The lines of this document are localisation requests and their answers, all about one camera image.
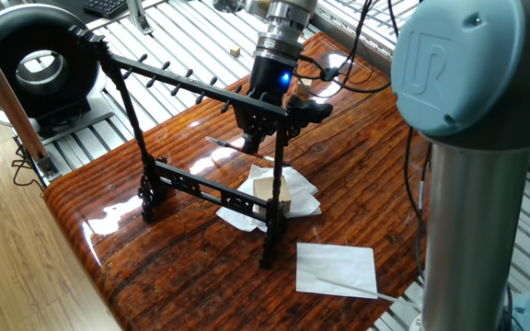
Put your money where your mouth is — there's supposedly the brown wooden post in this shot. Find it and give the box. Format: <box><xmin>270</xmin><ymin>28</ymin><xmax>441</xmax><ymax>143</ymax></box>
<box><xmin>0</xmin><ymin>20</ymin><xmax>62</xmax><ymax>180</ymax></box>

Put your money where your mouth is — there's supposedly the crumpled white tissue pile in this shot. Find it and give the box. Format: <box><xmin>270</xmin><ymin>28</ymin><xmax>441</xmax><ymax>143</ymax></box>
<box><xmin>215</xmin><ymin>164</ymin><xmax>323</xmax><ymax>234</ymax></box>

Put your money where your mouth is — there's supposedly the thin black floor cable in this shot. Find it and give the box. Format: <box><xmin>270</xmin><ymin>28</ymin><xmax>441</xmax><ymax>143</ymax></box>
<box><xmin>10</xmin><ymin>146</ymin><xmax>45</xmax><ymax>189</ymax></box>

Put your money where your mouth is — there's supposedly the large light wooden block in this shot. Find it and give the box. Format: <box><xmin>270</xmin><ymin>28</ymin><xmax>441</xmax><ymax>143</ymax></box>
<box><xmin>252</xmin><ymin>176</ymin><xmax>293</xmax><ymax>215</ymax></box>

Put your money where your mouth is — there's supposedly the flat white paper sheet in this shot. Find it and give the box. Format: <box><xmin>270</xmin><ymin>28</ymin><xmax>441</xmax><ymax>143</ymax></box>
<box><xmin>295</xmin><ymin>242</ymin><xmax>379</xmax><ymax>300</ymax></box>

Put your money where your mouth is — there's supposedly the brown calligraphy brush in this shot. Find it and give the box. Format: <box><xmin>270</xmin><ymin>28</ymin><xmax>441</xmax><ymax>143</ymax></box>
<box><xmin>204</xmin><ymin>135</ymin><xmax>292</xmax><ymax>166</ymax></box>

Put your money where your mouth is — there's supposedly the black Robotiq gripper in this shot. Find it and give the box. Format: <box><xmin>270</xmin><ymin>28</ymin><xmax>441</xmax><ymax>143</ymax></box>
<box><xmin>235</xmin><ymin>51</ymin><xmax>300</xmax><ymax>156</ymax></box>

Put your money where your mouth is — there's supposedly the black round fan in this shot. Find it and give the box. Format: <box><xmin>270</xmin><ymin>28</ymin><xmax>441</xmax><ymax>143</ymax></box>
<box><xmin>0</xmin><ymin>3</ymin><xmax>109</xmax><ymax>139</ymax></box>

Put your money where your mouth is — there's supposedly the white cable tie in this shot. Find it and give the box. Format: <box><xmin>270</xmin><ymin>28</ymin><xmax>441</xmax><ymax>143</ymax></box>
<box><xmin>315</xmin><ymin>275</ymin><xmax>421</xmax><ymax>309</ymax></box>

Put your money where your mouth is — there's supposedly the black keyboard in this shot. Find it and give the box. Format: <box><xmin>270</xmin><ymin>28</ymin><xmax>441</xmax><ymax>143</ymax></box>
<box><xmin>83</xmin><ymin>0</ymin><xmax>131</xmax><ymax>19</ymax></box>

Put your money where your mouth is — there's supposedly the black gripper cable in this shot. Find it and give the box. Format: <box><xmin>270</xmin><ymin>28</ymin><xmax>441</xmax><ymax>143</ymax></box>
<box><xmin>292</xmin><ymin>0</ymin><xmax>393</xmax><ymax>96</ymax></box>

